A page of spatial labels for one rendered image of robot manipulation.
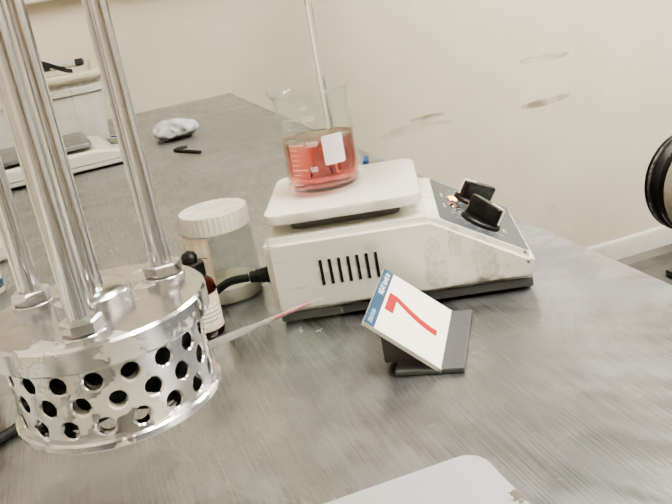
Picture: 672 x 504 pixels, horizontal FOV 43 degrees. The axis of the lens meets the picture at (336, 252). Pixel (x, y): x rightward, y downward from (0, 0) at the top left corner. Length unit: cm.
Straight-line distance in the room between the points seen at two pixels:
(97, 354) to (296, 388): 34
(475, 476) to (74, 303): 25
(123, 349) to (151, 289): 3
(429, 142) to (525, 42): 37
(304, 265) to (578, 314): 20
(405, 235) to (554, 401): 19
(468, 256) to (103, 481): 30
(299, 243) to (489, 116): 177
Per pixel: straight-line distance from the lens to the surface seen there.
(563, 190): 254
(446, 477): 44
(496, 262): 65
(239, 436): 53
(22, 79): 23
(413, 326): 58
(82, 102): 170
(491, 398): 52
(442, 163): 234
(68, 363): 24
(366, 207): 63
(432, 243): 64
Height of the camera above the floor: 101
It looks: 19 degrees down
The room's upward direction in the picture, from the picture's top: 10 degrees counter-clockwise
